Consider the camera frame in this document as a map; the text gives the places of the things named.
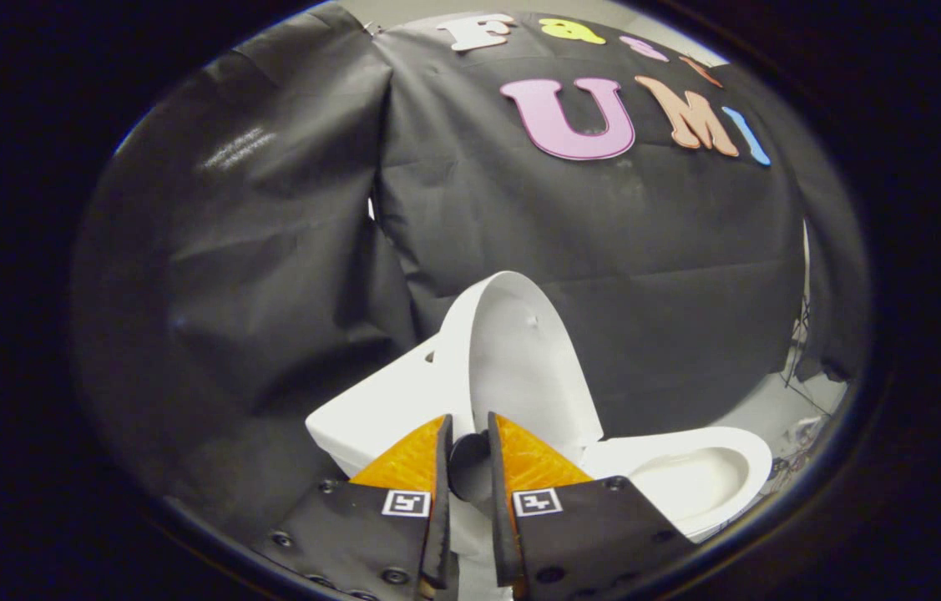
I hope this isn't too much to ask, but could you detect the tangle of red wires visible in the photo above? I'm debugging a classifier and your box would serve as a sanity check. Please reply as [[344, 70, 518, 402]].
[[769, 416, 825, 489]]

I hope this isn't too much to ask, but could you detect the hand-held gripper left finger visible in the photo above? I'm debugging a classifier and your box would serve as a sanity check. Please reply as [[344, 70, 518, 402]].
[[250, 414, 456, 601]]

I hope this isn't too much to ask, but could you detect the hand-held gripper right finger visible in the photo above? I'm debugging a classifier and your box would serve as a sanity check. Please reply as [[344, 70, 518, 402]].
[[486, 411, 698, 601]]

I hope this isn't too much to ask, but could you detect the black backdrop cloth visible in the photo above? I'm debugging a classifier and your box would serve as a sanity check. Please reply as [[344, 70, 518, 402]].
[[68, 3, 870, 539]]

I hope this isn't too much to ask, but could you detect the white toilet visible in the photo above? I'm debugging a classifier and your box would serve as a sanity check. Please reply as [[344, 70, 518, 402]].
[[305, 334, 775, 601]]

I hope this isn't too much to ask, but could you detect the white toilet lid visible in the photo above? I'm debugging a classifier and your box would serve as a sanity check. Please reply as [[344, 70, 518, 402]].
[[433, 270, 605, 503]]

